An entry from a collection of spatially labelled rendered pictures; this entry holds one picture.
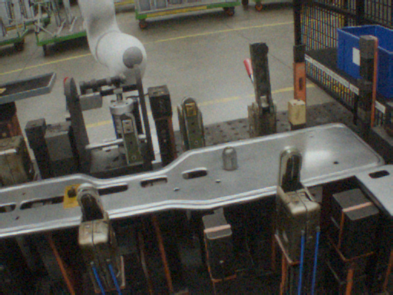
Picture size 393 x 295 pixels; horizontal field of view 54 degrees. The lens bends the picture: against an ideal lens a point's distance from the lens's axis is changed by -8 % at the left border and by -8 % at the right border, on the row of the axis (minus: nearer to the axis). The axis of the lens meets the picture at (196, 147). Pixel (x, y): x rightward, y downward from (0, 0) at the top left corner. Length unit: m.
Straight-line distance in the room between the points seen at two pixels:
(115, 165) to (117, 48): 0.36
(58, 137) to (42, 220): 0.24
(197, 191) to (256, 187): 0.12
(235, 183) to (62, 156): 0.43
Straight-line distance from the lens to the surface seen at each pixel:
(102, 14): 1.27
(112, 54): 1.23
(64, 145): 1.02
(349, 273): 0.90
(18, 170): 1.02
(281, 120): 1.79
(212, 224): 0.76
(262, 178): 0.85
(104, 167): 1.05
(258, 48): 0.95
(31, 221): 0.87
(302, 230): 0.72
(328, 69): 1.40
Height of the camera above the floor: 1.46
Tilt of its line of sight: 28 degrees down
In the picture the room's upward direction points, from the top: 7 degrees counter-clockwise
